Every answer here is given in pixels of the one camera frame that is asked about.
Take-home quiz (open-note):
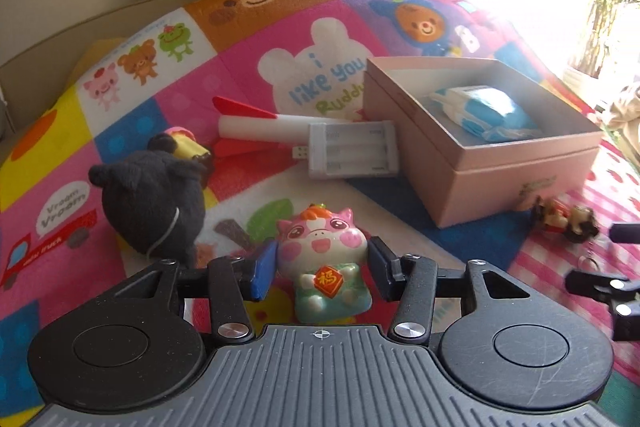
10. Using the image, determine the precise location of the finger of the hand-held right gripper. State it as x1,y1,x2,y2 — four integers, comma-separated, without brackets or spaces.
610,222,640,244
565,269,640,341

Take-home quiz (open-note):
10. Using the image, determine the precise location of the white and red toy rocket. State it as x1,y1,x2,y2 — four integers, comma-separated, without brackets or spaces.
211,96,369,158

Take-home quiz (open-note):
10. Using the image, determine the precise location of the white planter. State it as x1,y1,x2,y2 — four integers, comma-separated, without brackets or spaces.
562,64,609,98

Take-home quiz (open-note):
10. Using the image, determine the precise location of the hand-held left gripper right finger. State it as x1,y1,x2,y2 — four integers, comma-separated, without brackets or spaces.
367,237,533,344

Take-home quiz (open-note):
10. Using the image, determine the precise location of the white battery charger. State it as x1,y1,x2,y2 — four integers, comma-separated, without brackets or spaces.
291,120,401,180

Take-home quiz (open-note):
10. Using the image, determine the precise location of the black plush toy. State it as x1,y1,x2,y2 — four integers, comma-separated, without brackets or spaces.
88,133,209,268

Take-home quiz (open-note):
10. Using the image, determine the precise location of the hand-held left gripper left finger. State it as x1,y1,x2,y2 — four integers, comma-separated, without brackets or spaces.
120,239,279,343

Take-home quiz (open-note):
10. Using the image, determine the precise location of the beige cloth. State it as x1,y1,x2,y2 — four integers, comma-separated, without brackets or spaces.
602,82,640,144

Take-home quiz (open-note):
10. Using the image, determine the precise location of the small figurine keychain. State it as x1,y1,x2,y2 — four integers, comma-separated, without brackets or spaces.
530,197,601,274

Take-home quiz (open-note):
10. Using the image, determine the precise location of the colourful printed blanket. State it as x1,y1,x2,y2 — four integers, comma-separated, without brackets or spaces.
0,0,640,414

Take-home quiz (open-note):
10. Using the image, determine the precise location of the pink cardboard box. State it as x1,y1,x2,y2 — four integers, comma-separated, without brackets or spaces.
362,56,605,229

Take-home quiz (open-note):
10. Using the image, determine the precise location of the beige bed frame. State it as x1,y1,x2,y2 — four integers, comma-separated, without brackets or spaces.
0,0,236,168

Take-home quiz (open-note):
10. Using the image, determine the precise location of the blue and white soft pack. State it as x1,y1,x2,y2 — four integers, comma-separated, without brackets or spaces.
427,84,541,143

